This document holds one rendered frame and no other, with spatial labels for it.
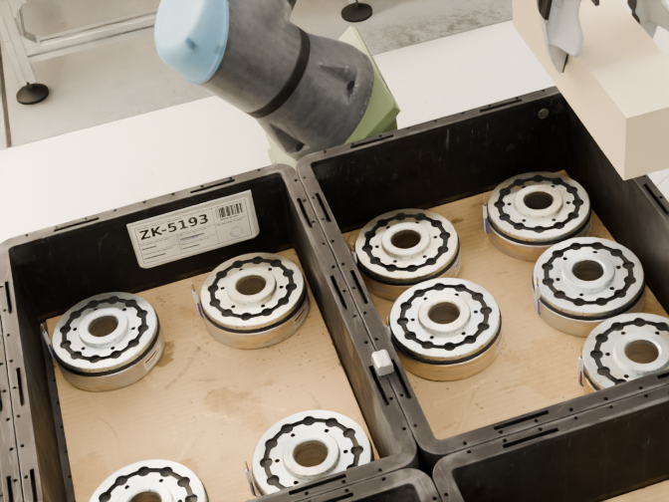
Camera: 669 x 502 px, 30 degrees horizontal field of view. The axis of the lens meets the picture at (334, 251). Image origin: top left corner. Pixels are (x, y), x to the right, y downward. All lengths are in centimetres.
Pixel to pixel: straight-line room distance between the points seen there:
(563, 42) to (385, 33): 212
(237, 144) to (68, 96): 151
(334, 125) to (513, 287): 33
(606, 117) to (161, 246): 48
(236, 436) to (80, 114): 200
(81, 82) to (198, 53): 182
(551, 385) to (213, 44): 52
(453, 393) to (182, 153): 66
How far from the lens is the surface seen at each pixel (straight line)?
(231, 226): 125
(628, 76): 100
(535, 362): 115
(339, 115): 142
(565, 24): 100
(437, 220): 125
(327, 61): 143
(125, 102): 305
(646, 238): 119
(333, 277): 110
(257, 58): 138
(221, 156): 164
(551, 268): 120
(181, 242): 125
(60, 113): 308
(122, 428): 116
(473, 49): 177
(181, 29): 137
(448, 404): 112
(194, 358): 120
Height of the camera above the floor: 169
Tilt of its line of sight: 42 degrees down
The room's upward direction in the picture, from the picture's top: 10 degrees counter-clockwise
